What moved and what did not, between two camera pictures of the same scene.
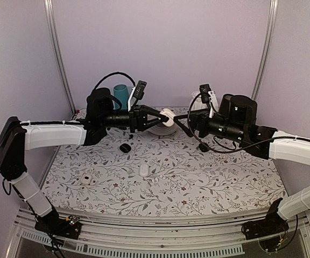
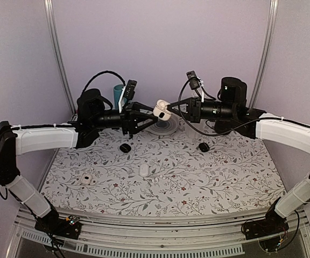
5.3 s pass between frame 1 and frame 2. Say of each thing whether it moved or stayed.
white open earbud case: stayed
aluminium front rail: stayed
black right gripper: moved
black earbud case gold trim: stayed
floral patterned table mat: stayed
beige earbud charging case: moved
